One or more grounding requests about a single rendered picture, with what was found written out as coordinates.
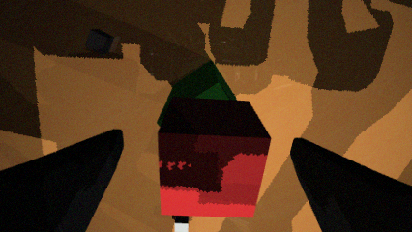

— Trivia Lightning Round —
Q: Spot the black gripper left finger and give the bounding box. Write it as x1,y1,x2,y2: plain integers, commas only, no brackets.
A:
0,130,124,232

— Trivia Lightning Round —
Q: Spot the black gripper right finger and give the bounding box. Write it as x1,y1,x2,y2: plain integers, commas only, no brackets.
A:
290,137,412,232

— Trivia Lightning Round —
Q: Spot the red block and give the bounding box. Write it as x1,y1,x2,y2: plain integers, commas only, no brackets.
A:
158,97,271,218

